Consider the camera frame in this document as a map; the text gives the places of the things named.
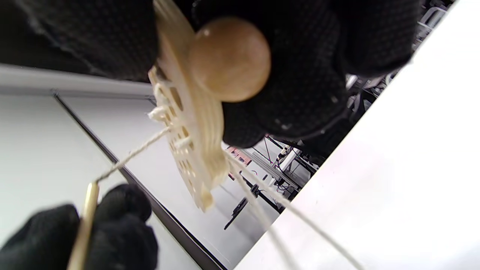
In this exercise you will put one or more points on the person's right hand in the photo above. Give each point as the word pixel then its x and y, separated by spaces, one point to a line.
pixel 311 56

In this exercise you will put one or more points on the wooden lacing needle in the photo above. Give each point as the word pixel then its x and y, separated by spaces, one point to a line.
pixel 84 228

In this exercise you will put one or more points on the wooden crocodile lacing toy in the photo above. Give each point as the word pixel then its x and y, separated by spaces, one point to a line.
pixel 198 127

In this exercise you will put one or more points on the wooden ball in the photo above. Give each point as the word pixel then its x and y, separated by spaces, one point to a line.
pixel 230 60

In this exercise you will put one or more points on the person's left hand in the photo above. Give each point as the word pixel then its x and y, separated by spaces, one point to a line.
pixel 120 232

